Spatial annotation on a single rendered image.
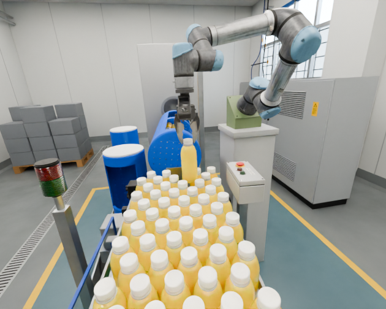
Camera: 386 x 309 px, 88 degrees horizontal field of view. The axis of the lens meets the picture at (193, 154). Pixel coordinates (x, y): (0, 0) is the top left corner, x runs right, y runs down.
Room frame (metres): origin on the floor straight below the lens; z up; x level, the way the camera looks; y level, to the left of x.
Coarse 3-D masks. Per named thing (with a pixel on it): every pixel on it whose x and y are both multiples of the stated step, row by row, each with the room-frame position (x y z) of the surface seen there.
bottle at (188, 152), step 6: (192, 144) 0.77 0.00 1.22; (186, 150) 0.75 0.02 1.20; (192, 150) 0.76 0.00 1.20; (186, 156) 0.75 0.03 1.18; (192, 156) 0.75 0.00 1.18; (186, 162) 0.75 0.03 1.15; (192, 162) 0.75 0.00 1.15; (186, 168) 0.75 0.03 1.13; (192, 168) 0.75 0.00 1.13; (186, 174) 0.75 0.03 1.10; (192, 174) 0.75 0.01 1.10; (186, 180) 0.75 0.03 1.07; (192, 180) 0.75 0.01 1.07
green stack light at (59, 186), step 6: (54, 180) 0.52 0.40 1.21; (60, 180) 0.53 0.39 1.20; (42, 186) 0.51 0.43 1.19; (48, 186) 0.51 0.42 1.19; (54, 186) 0.52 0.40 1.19; (60, 186) 0.53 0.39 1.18; (66, 186) 0.55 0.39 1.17; (42, 192) 0.52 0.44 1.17; (48, 192) 0.51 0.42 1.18; (54, 192) 0.51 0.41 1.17; (60, 192) 0.52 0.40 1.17
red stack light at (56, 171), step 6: (60, 162) 0.56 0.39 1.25; (36, 168) 0.52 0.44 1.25; (42, 168) 0.51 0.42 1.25; (48, 168) 0.52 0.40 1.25; (54, 168) 0.53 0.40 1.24; (60, 168) 0.55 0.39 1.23; (36, 174) 0.52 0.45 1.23; (42, 174) 0.51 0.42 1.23; (48, 174) 0.52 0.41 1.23; (54, 174) 0.52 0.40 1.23; (60, 174) 0.54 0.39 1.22; (42, 180) 0.51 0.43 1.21; (48, 180) 0.51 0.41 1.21
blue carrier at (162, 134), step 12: (168, 120) 1.39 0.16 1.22; (180, 120) 1.39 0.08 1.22; (156, 132) 1.13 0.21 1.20; (168, 132) 0.98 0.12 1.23; (156, 144) 0.98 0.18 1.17; (168, 144) 0.98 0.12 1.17; (180, 144) 0.99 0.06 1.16; (156, 156) 0.98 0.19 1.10; (168, 156) 0.98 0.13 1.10; (180, 156) 0.99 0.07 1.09; (156, 168) 0.98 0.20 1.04
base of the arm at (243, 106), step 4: (240, 100) 1.37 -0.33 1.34; (244, 100) 1.33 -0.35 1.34; (240, 104) 1.36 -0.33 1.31; (244, 104) 1.34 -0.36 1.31; (248, 104) 1.32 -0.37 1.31; (252, 104) 1.31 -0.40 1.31; (240, 108) 1.36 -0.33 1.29; (244, 108) 1.34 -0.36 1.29; (248, 108) 1.33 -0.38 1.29; (252, 108) 1.33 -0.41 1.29; (244, 112) 1.35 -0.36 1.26; (248, 112) 1.34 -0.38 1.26; (252, 112) 1.34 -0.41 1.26
